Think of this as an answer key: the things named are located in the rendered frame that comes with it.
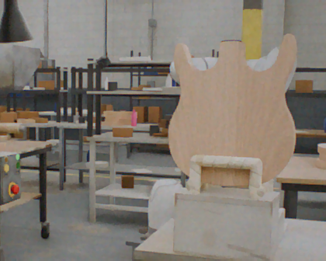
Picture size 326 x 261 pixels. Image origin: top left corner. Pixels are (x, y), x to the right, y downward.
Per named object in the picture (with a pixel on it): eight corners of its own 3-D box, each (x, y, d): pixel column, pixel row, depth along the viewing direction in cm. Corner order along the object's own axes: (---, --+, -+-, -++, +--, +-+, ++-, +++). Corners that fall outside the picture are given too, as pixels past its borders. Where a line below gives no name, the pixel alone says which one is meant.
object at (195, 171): (187, 193, 154) (189, 160, 153) (190, 191, 157) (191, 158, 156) (199, 194, 153) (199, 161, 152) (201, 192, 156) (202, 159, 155)
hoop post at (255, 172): (247, 198, 147) (249, 164, 146) (249, 196, 150) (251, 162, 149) (259, 200, 146) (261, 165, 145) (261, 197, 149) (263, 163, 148)
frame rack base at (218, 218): (172, 252, 156) (174, 193, 154) (186, 238, 170) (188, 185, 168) (270, 264, 146) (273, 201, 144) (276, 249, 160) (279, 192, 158)
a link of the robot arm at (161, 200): (141, 223, 260) (142, 178, 257) (175, 220, 267) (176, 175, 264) (157, 231, 245) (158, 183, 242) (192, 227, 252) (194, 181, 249)
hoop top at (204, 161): (188, 166, 153) (189, 154, 153) (191, 165, 156) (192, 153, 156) (260, 171, 145) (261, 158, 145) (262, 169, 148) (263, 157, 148)
